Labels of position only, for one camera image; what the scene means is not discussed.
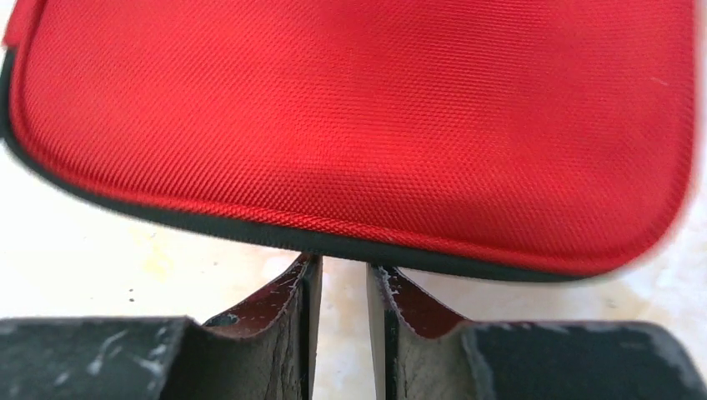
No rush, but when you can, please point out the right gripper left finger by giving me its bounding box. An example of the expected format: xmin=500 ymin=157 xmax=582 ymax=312
xmin=1 ymin=254 xmax=322 ymax=399

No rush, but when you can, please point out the red black medicine kit bag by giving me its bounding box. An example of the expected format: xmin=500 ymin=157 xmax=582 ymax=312
xmin=1 ymin=1 xmax=699 ymax=282

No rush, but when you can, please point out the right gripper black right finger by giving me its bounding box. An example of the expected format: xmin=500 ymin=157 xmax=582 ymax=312
xmin=367 ymin=265 xmax=706 ymax=400

